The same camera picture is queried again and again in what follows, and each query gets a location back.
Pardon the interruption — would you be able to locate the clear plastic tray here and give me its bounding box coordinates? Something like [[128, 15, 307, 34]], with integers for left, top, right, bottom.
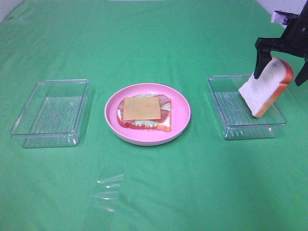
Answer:
[[10, 79, 89, 148], [206, 74, 287, 140]]

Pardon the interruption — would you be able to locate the green tablecloth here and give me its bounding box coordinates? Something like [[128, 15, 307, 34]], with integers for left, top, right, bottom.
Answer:
[[0, 0, 308, 231]]

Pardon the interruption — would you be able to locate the green lettuce leaf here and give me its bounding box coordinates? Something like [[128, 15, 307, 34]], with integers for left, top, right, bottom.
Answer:
[[124, 93, 161, 128]]

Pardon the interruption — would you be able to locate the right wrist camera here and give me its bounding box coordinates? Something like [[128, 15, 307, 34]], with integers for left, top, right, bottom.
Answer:
[[271, 11, 299, 26]]

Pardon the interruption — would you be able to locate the yellow cheese slice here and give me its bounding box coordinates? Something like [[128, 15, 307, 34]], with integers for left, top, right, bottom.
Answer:
[[123, 97, 161, 120]]

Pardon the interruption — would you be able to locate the right clear plastic tray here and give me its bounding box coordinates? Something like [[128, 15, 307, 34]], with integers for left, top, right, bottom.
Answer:
[[206, 74, 287, 140]]

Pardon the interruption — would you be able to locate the pink round plate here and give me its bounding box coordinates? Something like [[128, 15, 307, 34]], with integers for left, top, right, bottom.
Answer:
[[104, 83, 191, 146]]

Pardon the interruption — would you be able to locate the left clear plastic tray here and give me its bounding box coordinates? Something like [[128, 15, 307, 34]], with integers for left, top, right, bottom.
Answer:
[[10, 79, 89, 148]]

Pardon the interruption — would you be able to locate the bacon strip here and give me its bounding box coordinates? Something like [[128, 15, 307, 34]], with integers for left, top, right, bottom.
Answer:
[[157, 94, 171, 111], [117, 100, 171, 129]]

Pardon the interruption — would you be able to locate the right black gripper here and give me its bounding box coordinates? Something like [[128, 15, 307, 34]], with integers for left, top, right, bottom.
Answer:
[[254, 3, 308, 86]]

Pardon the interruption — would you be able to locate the bread slice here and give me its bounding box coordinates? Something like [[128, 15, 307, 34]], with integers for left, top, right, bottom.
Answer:
[[239, 57, 294, 118], [117, 93, 171, 132]]

